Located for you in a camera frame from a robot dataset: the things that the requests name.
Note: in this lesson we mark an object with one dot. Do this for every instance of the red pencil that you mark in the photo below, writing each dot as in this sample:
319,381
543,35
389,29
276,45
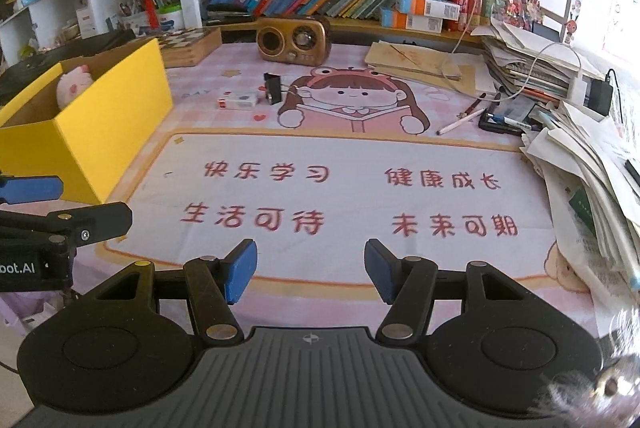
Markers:
475,103

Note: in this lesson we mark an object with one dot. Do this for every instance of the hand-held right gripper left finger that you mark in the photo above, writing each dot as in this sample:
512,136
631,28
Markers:
242,268

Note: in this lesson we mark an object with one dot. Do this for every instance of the black stapler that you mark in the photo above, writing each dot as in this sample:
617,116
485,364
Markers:
227,15

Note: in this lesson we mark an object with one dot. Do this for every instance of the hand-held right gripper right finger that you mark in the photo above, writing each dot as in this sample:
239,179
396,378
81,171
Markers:
380,268

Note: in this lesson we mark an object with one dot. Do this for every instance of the green lid white jar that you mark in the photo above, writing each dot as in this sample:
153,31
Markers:
170,19

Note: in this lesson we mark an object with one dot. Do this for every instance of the small red white box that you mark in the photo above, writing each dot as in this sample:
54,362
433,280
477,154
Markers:
237,101

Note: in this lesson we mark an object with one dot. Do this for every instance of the white power adapter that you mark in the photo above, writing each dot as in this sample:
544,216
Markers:
579,91

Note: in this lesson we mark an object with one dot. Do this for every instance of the white box red label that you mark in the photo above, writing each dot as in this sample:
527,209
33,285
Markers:
86,23

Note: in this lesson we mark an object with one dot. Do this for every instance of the yellow cardboard box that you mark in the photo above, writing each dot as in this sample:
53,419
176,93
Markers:
100,143

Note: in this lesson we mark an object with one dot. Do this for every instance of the wooden chessboard box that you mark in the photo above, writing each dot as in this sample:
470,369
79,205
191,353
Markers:
192,48

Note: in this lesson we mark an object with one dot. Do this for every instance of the white pen holder cup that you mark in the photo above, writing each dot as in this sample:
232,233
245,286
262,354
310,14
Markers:
131,19

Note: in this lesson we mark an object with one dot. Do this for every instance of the black smartphone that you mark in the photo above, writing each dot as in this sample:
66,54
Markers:
505,116

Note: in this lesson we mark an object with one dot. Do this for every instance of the black power adapter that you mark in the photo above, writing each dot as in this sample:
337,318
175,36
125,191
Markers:
600,97

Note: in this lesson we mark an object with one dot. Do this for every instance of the blue white marker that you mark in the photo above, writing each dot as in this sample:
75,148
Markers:
515,122

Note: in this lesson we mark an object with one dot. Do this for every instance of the brown paper envelopes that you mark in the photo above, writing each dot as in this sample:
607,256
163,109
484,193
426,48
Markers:
420,61

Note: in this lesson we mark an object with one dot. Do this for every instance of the pink plush pig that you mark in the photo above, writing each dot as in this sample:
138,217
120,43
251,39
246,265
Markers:
72,86

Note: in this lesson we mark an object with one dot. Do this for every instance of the red white tall bottle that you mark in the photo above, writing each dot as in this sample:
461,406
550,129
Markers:
148,8

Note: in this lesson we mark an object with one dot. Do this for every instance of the pink checked cloth desktop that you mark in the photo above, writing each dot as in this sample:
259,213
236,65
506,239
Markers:
350,168

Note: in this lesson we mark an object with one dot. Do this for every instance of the brown retro radio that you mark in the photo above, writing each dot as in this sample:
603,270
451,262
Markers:
292,41

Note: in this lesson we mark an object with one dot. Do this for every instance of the colourful figure ornament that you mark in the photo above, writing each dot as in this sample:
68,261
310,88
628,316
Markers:
517,6

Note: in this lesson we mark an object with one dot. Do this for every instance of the white pencil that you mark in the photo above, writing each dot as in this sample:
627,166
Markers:
460,122

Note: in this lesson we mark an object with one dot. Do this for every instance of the pile of loose papers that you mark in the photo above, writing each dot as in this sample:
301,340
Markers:
590,188

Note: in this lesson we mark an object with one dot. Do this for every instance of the black binder clip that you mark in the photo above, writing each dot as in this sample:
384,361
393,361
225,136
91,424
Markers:
272,89

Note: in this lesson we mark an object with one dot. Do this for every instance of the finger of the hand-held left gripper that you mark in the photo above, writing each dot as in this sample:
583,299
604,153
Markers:
95,223
35,189

